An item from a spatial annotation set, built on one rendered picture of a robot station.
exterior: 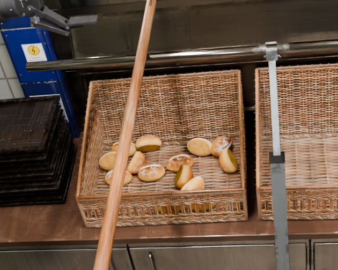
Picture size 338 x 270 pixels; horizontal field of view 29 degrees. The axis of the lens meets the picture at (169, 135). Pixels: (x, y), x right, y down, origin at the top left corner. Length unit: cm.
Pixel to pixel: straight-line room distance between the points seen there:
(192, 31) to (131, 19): 22
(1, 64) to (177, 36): 67
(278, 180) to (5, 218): 102
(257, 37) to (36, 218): 99
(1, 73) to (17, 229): 59
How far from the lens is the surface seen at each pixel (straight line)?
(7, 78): 251
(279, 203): 191
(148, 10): 200
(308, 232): 211
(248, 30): 223
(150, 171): 227
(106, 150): 247
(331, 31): 224
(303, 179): 224
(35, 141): 219
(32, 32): 231
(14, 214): 237
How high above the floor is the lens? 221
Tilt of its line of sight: 41 degrees down
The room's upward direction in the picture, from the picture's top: 11 degrees counter-clockwise
